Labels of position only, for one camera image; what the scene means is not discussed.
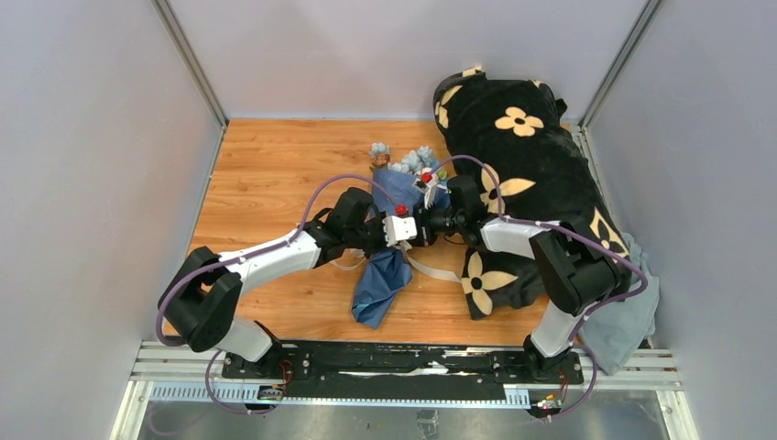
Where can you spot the grey blue cloth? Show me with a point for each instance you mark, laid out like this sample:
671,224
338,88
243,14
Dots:
615,332

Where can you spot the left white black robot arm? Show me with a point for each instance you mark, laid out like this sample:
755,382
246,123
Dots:
198,308

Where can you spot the black floral plush blanket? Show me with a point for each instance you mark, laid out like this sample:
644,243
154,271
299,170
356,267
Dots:
507,136

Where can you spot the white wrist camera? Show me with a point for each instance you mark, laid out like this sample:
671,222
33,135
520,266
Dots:
399,229
430,186

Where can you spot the aluminium corner post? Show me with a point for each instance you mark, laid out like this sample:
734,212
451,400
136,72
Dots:
637,31
179,39

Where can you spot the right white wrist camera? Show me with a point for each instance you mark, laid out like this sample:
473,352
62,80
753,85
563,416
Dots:
430,186

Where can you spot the cream printed ribbon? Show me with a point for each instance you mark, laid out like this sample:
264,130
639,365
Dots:
404,247

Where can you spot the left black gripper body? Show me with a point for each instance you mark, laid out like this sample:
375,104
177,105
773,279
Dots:
369,238

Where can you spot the left aluminium corner post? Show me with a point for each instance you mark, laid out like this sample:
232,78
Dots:
179,39

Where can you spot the right aluminium corner post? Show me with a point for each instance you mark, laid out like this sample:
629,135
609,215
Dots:
637,31

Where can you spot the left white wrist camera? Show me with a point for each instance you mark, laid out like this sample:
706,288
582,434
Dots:
399,229

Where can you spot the fake flower bunch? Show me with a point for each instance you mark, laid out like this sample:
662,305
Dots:
416,162

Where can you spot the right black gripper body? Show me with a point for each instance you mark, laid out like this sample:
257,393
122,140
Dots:
434,223

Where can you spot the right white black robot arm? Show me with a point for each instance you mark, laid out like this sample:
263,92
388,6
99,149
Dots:
575,271

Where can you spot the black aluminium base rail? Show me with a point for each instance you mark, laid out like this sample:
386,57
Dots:
361,374

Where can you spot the blue wrapping paper sheet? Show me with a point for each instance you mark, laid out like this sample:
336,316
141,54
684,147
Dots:
387,272

